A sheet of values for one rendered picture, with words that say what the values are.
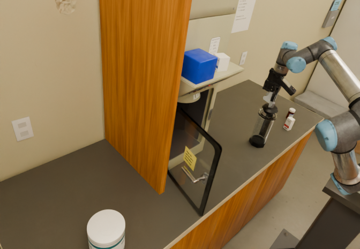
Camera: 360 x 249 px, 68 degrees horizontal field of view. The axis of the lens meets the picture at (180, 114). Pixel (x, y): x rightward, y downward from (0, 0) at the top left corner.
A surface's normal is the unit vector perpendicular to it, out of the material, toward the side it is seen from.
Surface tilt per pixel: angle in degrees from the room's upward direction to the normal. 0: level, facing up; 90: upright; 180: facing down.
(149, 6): 90
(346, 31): 90
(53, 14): 90
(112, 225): 0
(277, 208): 0
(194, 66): 90
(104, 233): 0
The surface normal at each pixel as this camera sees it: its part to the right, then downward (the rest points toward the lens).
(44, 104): 0.68, 0.49
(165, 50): -0.73, 0.32
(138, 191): 0.13, -0.81
